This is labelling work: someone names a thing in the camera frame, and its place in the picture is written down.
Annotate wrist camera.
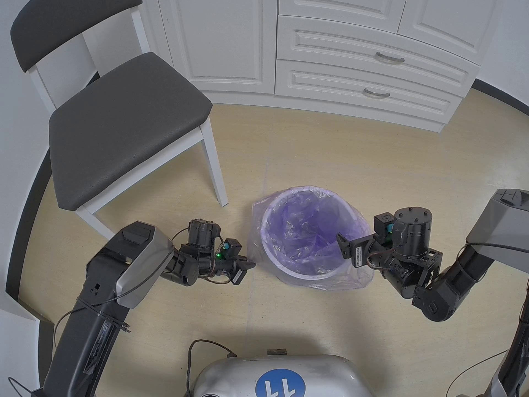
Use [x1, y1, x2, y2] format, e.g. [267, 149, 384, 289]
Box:
[221, 239, 243, 260]
[374, 213, 395, 239]

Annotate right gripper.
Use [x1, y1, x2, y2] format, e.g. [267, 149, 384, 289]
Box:
[336, 233, 393, 269]

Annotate purple plastic bag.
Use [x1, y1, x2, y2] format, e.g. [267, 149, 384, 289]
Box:
[247, 186, 374, 290]

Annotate black cable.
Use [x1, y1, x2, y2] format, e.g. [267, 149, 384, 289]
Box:
[187, 339, 237, 397]
[8, 377, 40, 397]
[448, 350, 509, 397]

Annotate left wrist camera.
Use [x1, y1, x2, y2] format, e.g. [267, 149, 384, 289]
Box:
[221, 239, 243, 260]

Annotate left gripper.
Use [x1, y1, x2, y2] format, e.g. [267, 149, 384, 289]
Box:
[216, 259, 257, 285]

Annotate white trash bin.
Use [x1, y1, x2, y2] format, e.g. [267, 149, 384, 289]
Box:
[260, 188, 358, 279]

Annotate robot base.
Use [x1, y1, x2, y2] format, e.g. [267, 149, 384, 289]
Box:
[194, 348, 368, 397]

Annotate white chair with grey seat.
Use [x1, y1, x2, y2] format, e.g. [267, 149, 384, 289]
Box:
[10, 0, 229, 241]

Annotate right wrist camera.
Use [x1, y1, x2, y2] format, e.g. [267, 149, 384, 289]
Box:
[374, 213, 395, 239]

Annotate white wardrobe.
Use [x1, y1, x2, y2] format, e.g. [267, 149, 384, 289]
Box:
[141, 0, 507, 133]

